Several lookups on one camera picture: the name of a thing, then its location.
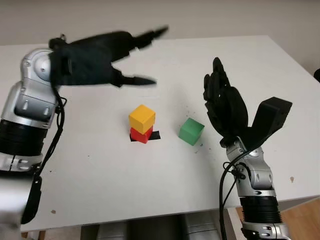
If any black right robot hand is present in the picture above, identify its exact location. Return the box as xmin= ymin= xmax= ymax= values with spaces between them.
xmin=202 ymin=57 xmax=250 ymax=145

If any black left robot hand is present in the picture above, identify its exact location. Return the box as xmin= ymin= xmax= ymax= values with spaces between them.
xmin=48 ymin=24 xmax=170 ymax=88

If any green wooden block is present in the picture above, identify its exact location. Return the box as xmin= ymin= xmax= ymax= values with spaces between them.
xmin=178 ymin=117 xmax=205 ymax=146

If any yellow wooden block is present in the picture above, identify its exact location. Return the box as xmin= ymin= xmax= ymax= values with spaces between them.
xmin=128 ymin=104 xmax=156 ymax=133

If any red wooden block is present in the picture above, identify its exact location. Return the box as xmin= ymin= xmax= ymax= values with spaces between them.
xmin=129 ymin=126 xmax=154 ymax=145

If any black tape patch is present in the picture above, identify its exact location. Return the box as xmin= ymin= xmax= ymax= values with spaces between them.
xmin=129 ymin=130 xmax=161 ymax=143

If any grey robot torso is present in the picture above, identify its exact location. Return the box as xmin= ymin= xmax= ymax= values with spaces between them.
xmin=81 ymin=213 xmax=226 ymax=240

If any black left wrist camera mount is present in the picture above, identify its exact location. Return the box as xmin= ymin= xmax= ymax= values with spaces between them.
xmin=51 ymin=48 xmax=115 ymax=87

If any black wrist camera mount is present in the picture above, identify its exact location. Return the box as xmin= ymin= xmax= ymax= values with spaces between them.
xmin=51 ymin=48 xmax=115 ymax=87
xmin=247 ymin=96 xmax=293 ymax=151

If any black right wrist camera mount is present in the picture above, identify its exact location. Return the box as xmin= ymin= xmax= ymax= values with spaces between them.
xmin=247 ymin=96 xmax=293 ymax=151

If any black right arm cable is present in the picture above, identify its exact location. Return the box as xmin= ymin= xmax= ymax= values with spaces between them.
xmin=219 ymin=149 xmax=251 ymax=240

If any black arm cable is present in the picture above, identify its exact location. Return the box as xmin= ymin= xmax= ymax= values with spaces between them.
xmin=219 ymin=149 xmax=251 ymax=240
xmin=38 ymin=87 xmax=68 ymax=176

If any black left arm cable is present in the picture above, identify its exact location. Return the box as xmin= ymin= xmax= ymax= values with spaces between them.
xmin=38 ymin=87 xmax=68 ymax=176

